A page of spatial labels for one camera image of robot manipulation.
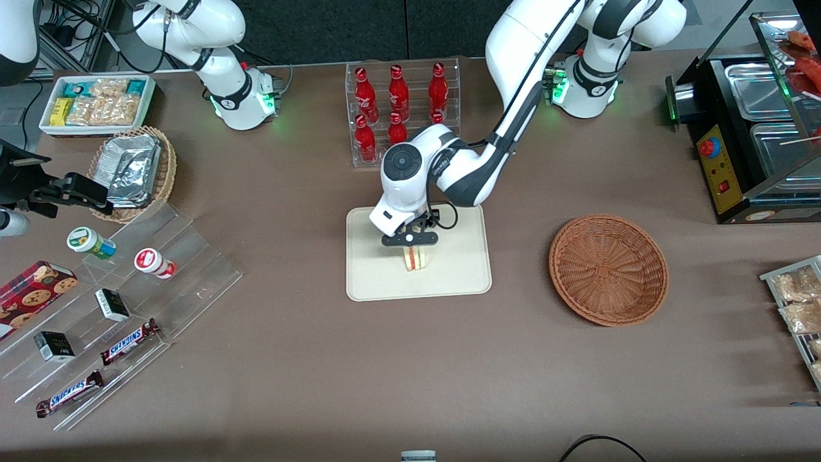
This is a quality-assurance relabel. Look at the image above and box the black cable loop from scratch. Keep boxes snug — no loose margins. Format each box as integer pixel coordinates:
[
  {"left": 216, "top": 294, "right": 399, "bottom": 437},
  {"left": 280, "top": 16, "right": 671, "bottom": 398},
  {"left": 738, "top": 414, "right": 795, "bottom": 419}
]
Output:
[{"left": 558, "top": 434, "right": 648, "bottom": 462}]

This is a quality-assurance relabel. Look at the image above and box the black base cable bundle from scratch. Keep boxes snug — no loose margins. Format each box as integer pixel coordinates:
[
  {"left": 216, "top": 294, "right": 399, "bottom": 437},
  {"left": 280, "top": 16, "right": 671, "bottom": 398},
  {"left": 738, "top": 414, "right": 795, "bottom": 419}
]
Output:
[{"left": 239, "top": 44, "right": 294, "bottom": 98}]

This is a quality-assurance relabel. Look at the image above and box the small brown wicker basket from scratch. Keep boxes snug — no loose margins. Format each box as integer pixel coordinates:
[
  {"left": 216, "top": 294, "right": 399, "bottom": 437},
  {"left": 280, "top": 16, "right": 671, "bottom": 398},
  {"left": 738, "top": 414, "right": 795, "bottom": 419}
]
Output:
[{"left": 87, "top": 126, "right": 178, "bottom": 224}]

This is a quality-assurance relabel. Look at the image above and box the steel warmer pan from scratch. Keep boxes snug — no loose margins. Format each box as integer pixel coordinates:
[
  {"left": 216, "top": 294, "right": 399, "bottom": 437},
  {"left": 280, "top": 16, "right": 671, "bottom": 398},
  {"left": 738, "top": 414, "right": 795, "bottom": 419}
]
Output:
[
  {"left": 724, "top": 62, "right": 796, "bottom": 123},
  {"left": 749, "top": 121, "right": 821, "bottom": 188}
]

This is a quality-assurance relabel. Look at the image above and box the silver foil packet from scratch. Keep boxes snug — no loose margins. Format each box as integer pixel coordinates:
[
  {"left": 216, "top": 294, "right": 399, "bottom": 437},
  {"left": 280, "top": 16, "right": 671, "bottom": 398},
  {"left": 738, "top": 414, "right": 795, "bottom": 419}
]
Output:
[{"left": 101, "top": 134, "right": 162, "bottom": 209}]

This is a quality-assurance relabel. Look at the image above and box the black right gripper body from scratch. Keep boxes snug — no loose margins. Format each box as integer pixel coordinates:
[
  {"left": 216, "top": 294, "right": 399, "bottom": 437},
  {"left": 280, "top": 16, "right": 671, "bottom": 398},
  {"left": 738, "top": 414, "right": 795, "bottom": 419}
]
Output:
[{"left": 0, "top": 141, "right": 53, "bottom": 212}]

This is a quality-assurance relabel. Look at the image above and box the green lid cup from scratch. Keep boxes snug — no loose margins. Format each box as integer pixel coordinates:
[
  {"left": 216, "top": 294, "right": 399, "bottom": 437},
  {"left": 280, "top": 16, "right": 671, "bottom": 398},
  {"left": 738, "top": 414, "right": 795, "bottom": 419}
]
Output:
[{"left": 67, "top": 227, "right": 118, "bottom": 261}]

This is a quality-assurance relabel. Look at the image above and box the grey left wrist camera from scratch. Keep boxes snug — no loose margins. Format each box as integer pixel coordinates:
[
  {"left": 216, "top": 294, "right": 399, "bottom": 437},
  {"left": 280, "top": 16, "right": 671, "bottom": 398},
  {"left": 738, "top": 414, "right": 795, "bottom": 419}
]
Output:
[{"left": 381, "top": 230, "right": 441, "bottom": 249}]

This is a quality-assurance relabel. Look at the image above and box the black food warmer cabinet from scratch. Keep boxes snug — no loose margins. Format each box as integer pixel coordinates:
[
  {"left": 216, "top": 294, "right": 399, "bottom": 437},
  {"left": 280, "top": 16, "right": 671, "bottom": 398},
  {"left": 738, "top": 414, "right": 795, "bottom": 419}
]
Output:
[{"left": 664, "top": 12, "right": 821, "bottom": 225}]

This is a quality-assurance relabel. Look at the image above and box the clear acrylic stepped display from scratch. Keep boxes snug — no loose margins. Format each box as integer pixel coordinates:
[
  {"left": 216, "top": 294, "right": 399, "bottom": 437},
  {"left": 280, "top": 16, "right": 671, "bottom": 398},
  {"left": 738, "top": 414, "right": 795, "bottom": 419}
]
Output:
[{"left": 0, "top": 203, "right": 244, "bottom": 432}]

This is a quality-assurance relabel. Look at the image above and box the red cookie box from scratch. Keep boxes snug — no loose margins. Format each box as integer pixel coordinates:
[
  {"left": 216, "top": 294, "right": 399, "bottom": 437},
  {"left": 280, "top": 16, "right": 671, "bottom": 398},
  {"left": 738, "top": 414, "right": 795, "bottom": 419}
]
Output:
[{"left": 0, "top": 260, "right": 80, "bottom": 341}]

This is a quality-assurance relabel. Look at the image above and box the cream plastic tray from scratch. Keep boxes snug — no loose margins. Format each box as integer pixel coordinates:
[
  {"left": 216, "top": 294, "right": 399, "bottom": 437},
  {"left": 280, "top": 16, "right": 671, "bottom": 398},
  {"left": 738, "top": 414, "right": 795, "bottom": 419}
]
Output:
[{"left": 346, "top": 204, "right": 493, "bottom": 302}]

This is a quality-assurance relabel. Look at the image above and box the white snack bin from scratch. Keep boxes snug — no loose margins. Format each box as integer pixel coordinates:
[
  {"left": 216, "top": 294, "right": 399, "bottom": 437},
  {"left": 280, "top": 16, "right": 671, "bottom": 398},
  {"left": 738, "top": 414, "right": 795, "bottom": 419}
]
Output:
[{"left": 39, "top": 74, "right": 157, "bottom": 138}]

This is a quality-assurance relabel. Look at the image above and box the large brown wicker basket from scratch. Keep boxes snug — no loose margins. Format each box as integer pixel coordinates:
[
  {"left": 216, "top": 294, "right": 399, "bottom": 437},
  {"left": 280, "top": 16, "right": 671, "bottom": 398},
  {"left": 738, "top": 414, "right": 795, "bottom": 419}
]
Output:
[{"left": 548, "top": 214, "right": 670, "bottom": 327}]

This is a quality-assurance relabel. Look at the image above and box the aluminium frame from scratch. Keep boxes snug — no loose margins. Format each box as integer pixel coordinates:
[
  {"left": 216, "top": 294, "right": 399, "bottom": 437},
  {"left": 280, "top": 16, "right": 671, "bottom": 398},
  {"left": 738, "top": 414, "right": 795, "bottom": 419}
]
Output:
[{"left": 37, "top": 0, "right": 117, "bottom": 79}]

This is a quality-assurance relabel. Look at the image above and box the clear cracker bag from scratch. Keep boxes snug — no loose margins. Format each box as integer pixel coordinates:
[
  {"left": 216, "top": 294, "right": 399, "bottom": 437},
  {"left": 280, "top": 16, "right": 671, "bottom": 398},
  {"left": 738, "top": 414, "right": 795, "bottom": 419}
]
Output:
[
  {"left": 89, "top": 78, "right": 130, "bottom": 101},
  {"left": 105, "top": 94, "right": 141, "bottom": 126},
  {"left": 67, "top": 96, "right": 107, "bottom": 126}
]

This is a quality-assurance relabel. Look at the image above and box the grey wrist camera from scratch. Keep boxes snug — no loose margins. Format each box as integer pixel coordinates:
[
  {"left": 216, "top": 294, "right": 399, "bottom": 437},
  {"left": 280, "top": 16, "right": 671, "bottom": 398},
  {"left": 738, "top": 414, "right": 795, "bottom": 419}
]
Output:
[
  {"left": 381, "top": 230, "right": 441, "bottom": 249},
  {"left": 0, "top": 208, "right": 31, "bottom": 237}
]

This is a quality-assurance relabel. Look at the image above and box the red lid cup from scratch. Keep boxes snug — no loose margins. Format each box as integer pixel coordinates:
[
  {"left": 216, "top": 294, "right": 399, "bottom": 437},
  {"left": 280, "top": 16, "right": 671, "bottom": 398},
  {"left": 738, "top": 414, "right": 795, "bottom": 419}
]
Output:
[{"left": 133, "top": 248, "right": 178, "bottom": 280}]

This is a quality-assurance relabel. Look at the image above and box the snickers bar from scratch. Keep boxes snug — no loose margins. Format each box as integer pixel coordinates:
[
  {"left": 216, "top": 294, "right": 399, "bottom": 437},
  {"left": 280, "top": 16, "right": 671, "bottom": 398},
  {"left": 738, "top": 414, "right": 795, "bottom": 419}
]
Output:
[
  {"left": 100, "top": 318, "right": 162, "bottom": 367},
  {"left": 35, "top": 370, "right": 105, "bottom": 419}
]

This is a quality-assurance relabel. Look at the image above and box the tray of bagged snacks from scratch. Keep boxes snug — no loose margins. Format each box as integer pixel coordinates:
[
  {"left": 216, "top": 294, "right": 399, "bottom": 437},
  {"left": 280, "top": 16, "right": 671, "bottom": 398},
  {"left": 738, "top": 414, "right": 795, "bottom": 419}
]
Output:
[{"left": 759, "top": 255, "right": 821, "bottom": 393}]

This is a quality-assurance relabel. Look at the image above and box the small black box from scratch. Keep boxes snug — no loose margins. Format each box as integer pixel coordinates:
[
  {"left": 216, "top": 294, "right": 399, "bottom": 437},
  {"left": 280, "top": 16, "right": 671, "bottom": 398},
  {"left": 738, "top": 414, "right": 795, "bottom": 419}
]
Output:
[
  {"left": 33, "top": 331, "right": 76, "bottom": 364},
  {"left": 94, "top": 288, "right": 131, "bottom": 323}
]

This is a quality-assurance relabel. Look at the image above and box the clear acrylic bottle rack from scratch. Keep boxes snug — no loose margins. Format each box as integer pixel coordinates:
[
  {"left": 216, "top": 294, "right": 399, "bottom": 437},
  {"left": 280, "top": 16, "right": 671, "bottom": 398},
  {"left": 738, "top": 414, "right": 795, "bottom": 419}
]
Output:
[{"left": 345, "top": 57, "right": 462, "bottom": 169}]

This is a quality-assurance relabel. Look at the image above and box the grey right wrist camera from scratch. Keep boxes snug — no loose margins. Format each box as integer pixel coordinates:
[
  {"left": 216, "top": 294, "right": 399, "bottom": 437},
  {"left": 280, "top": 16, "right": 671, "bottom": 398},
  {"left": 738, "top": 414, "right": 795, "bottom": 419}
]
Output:
[{"left": 0, "top": 208, "right": 31, "bottom": 237}]

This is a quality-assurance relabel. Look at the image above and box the clear snack bag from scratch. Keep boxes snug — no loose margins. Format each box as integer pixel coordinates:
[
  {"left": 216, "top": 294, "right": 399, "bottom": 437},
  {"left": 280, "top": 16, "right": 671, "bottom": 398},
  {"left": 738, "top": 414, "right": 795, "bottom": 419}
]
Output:
[
  {"left": 779, "top": 300, "right": 821, "bottom": 335},
  {"left": 771, "top": 266, "right": 821, "bottom": 303}
]

